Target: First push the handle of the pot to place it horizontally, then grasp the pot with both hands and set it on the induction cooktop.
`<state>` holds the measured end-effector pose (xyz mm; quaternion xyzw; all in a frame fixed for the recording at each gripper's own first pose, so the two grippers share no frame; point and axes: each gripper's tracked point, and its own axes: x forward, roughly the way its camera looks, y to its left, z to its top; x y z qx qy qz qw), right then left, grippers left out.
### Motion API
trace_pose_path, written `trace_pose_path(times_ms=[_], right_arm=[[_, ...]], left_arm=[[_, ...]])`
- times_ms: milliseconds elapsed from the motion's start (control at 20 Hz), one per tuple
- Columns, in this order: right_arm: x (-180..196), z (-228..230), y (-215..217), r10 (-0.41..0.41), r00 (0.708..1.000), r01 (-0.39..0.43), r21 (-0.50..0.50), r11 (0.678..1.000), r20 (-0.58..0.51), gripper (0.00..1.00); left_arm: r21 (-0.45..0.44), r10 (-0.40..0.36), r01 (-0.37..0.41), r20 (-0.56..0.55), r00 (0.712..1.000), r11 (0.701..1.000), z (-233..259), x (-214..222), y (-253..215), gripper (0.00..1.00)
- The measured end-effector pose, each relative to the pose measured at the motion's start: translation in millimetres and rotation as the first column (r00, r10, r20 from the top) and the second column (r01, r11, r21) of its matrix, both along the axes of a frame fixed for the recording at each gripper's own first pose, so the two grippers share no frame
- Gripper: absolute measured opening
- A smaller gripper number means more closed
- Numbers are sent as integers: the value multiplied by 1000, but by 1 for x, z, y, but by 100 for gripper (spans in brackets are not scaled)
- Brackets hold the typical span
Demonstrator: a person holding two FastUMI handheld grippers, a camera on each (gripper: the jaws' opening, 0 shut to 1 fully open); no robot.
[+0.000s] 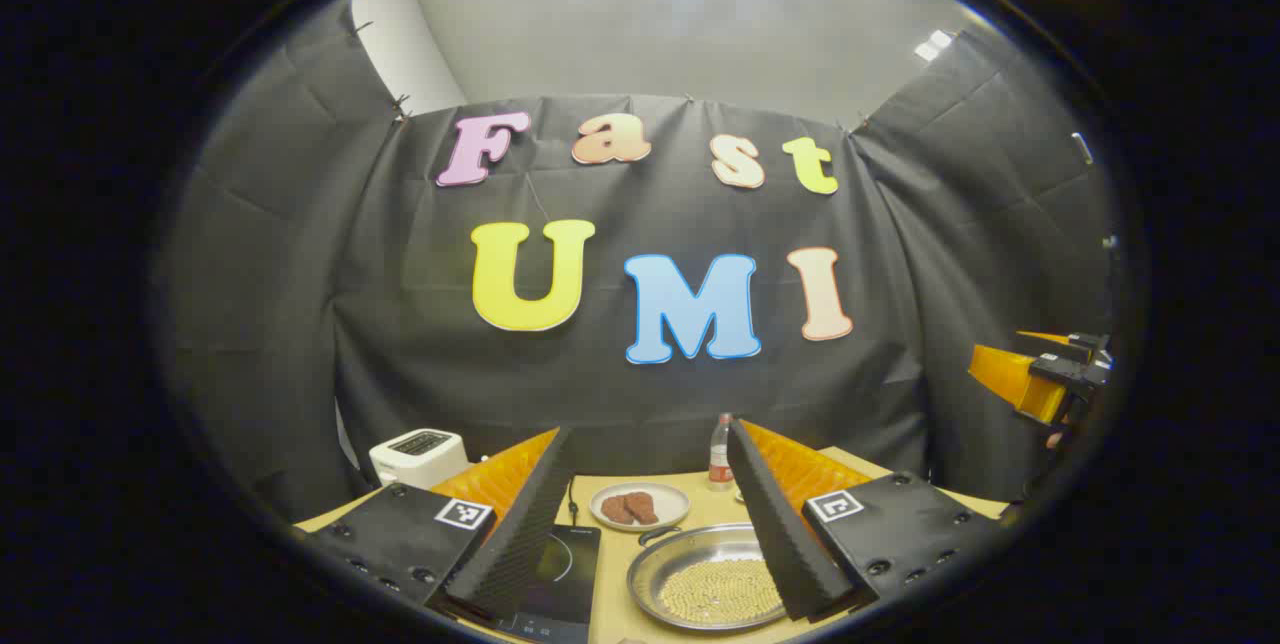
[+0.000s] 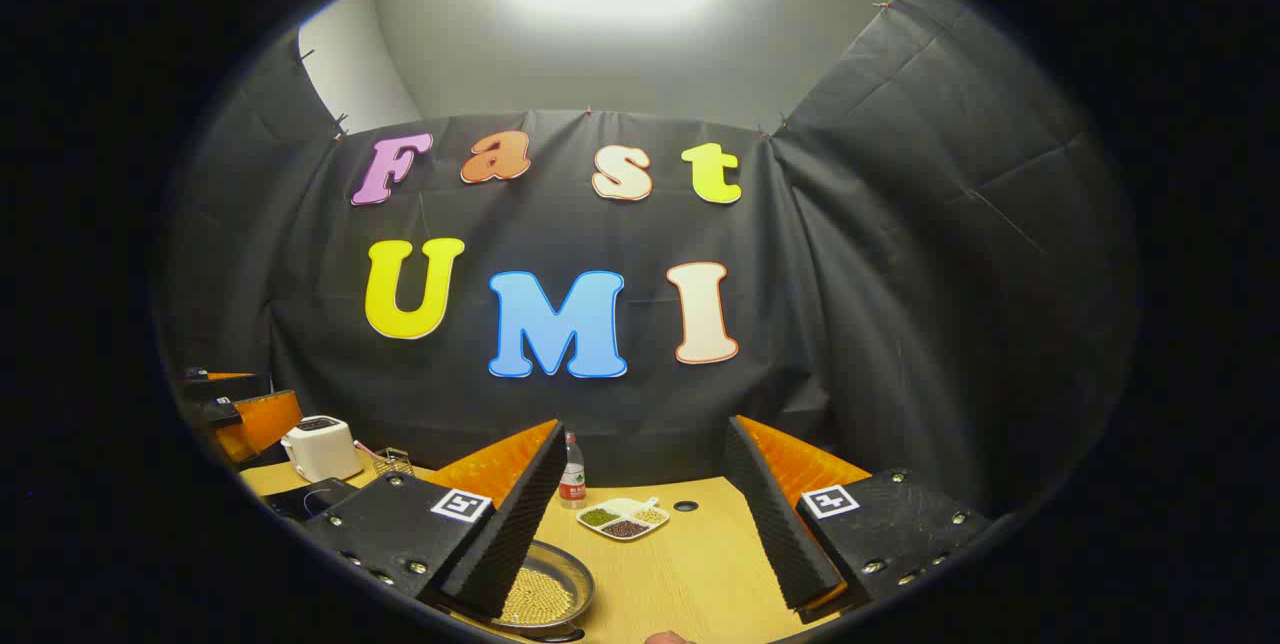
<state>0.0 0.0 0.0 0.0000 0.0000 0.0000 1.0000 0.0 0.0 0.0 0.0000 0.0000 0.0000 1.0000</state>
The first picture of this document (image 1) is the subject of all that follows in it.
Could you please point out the brown meat piece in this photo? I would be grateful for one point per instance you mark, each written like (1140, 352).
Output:
(642, 506)
(615, 511)

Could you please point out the white toaster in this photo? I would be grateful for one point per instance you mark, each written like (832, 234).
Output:
(415, 459)

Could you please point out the pile of soybeans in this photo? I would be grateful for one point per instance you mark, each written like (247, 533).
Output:
(715, 592)

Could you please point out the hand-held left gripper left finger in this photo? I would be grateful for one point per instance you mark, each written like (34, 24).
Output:
(520, 534)

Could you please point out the black induction cooktop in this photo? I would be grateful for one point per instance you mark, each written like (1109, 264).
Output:
(565, 574)

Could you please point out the clear plastic water bottle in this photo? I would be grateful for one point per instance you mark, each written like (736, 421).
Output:
(718, 459)

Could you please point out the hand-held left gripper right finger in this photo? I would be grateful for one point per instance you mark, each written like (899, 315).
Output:
(775, 534)

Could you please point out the small ceiling light panel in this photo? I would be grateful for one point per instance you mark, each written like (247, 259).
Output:
(934, 45)

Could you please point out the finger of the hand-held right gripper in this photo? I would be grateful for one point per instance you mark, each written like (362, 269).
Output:
(1010, 379)
(1085, 344)

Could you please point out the black backdrop cloth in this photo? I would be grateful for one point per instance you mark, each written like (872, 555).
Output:
(400, 324)

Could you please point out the round white plate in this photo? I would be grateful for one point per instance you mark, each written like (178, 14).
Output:
(665, 502)

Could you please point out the stainless steel pot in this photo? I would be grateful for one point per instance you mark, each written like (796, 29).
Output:
(660, 584)

